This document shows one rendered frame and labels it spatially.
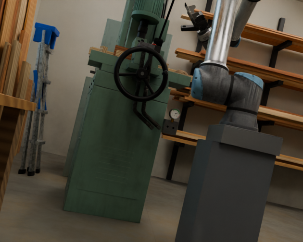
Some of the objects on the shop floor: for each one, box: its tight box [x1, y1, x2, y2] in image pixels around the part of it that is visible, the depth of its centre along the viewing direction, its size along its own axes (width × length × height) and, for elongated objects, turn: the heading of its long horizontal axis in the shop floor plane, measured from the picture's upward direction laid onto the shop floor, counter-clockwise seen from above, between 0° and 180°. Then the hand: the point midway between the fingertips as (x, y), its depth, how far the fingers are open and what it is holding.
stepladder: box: [18, 22, 60, 176], centre depth 277 cm, size 27×25×116 cm
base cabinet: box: [63, 85, 167, 223], centre depth 225 cm, size 45×58×71 cm
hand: (185, 6), depth 215 cm, fingers open, 14 cm apart
